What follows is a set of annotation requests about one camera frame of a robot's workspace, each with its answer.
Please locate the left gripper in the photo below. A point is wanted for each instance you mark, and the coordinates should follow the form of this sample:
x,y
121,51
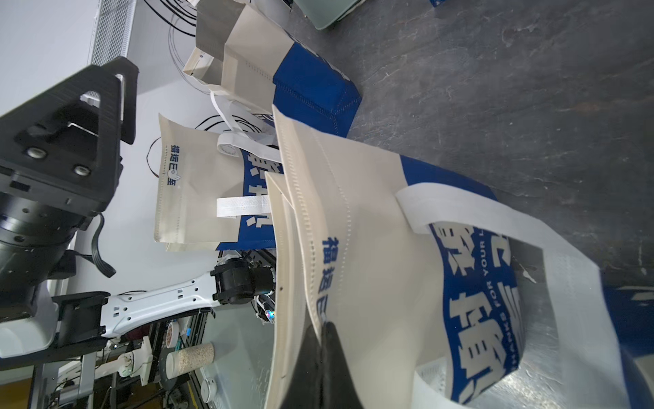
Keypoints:
x,y
62,147

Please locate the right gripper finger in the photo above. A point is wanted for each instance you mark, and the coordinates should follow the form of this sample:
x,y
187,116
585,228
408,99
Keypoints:
x,y
321,378

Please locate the takeout bag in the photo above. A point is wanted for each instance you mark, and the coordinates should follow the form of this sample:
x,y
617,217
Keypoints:
x,y
212,189
631,311
413,265
242,52

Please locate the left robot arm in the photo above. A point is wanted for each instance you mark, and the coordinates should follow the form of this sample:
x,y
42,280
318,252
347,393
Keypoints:
x,y
37,327

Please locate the white cylindrical container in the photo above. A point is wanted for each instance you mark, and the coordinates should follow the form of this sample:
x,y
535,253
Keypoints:
x,y
183,361

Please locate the white wire shelf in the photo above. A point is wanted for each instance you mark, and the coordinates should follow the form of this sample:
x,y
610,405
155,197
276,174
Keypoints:
x,y
110,37

